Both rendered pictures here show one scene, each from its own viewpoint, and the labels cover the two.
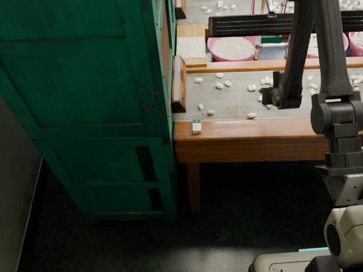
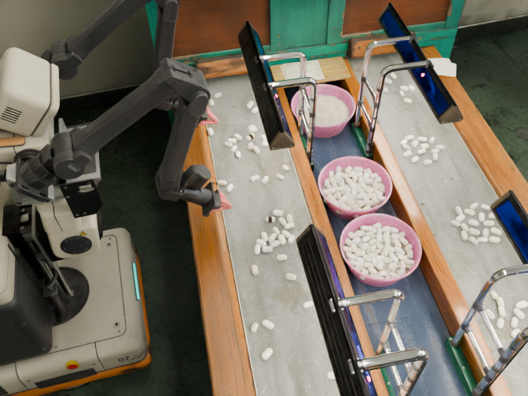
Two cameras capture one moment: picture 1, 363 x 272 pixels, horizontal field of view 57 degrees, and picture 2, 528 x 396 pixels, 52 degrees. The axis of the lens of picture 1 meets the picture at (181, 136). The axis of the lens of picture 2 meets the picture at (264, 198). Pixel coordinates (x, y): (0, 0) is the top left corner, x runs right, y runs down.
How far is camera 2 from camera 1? 207 cm
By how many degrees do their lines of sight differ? 45
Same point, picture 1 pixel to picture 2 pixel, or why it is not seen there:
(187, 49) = (297, 69)
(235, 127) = not seen: hidden behind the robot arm
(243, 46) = (329, 119)
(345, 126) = (45, 55)
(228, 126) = not seen: hidden behind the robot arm
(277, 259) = (120, 241)
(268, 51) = (342, 152)
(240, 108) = (222, 124)
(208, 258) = (148, 221)
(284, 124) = (197, 153)
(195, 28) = (339, 71)
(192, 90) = (241, 87)
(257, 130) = not seen: hidden behind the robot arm
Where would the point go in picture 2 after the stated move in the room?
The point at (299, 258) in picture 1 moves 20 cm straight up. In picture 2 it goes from (121, 259) to (110, 232)
